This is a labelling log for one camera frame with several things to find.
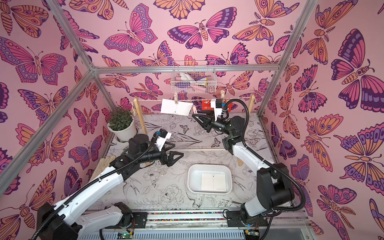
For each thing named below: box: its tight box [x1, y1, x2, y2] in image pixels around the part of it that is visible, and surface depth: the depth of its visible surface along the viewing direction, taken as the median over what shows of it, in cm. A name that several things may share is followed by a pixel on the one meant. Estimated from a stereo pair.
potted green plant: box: [107, 107, 137, 142], surface depth 97 cm
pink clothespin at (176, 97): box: [174, 92, 179, 105], surface depth 65 cm
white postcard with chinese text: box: [160, 98, 193, 116], surface depth 71 cm
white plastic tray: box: [187, 164, 233, 195], surface depth 87 cm
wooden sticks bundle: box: [89, 155, 116, 182], surface depth 94 cm
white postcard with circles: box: [201, 173, 226, 192], surface depth 87 cm
